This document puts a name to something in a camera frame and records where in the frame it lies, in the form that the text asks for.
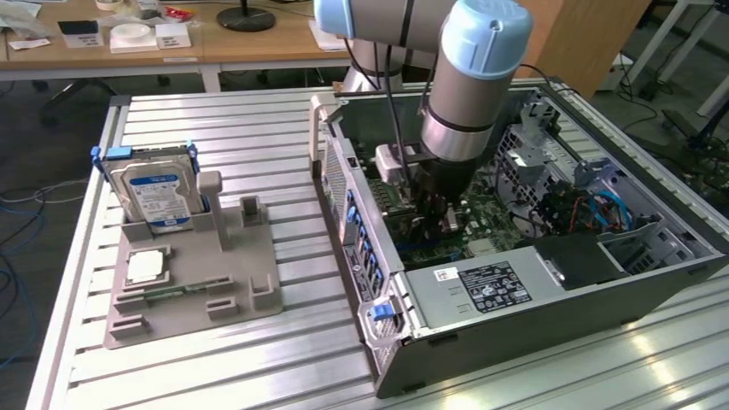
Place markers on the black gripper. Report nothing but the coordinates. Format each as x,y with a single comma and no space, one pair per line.
447,183

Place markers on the graphics card with metal bracket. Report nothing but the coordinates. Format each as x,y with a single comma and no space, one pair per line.
454,218

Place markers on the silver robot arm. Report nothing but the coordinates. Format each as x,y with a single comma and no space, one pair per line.
473,85

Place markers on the black RAM slot row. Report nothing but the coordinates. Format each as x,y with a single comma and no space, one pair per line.
399,212

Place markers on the green motherboard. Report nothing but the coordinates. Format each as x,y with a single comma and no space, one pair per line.
497,222

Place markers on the metal disk bay cage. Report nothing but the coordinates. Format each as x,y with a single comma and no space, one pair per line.
535,166

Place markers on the grey power supply unit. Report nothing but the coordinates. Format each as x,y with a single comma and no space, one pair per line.
445,299

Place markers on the blue case latch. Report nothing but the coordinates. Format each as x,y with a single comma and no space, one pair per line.
381,312

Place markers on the white flat box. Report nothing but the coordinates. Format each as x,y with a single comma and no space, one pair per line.
327,45

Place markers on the black PC case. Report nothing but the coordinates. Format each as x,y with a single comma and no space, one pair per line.
542,337

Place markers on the wooden cabinet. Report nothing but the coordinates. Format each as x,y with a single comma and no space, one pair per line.
582,42

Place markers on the grey parts rack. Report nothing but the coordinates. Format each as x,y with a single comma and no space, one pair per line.
229,260

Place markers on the black round lamp base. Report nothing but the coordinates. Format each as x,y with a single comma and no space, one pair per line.
246,21

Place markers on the hard disk in blue carrier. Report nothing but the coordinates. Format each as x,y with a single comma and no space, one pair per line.
151,192

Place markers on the green RAM stick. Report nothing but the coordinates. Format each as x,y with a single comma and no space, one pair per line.
171,292

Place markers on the silver CPU chip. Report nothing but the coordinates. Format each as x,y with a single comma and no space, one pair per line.
146,265

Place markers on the white labelled box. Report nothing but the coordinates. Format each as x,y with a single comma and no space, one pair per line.
171,36

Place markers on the red packet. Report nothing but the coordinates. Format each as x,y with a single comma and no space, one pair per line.
179,13

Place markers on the white box with round dish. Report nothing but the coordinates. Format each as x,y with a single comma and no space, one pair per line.
129,40

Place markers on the wooden desk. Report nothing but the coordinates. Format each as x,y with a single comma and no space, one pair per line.
86,60

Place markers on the white box with black lid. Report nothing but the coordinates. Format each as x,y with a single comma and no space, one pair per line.
81,38

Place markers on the white tape roll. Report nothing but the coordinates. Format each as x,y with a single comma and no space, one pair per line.
99,4

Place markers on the white paper card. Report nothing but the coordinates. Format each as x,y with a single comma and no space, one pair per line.
29,43

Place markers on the clear plastic bag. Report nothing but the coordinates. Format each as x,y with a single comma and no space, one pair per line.
23,23

